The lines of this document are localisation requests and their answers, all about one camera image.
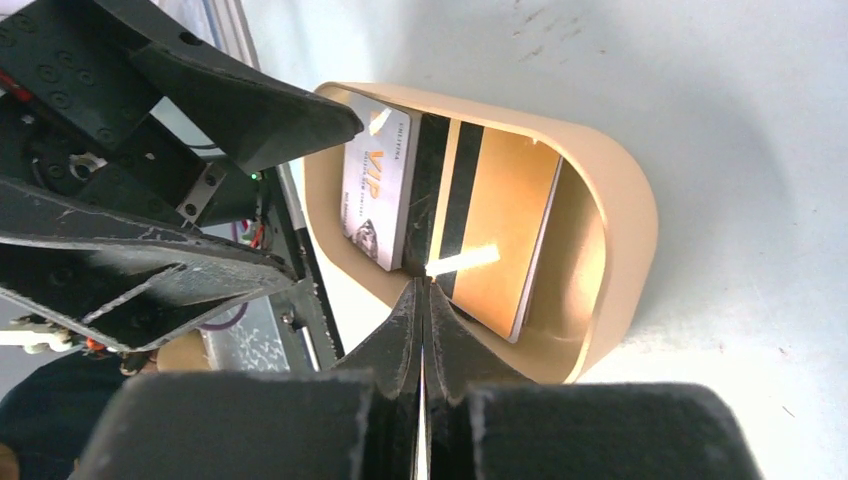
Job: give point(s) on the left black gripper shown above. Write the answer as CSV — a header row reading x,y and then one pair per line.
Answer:
x,y
122,132

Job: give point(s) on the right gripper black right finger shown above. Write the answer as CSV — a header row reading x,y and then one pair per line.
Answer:
x,y
454,362

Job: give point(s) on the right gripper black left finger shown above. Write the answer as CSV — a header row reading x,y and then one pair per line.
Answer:
x,y
392,353

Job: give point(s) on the tan credit card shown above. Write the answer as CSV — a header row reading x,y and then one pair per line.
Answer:
x,y
496,191

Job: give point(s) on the white VIP credit card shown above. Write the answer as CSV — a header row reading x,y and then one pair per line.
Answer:
x,y
378,167

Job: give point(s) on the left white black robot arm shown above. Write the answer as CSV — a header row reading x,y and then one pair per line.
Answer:
x,y
139,192

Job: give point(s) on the black VIP credit card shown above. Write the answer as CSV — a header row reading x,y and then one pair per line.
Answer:
x,y
426,181

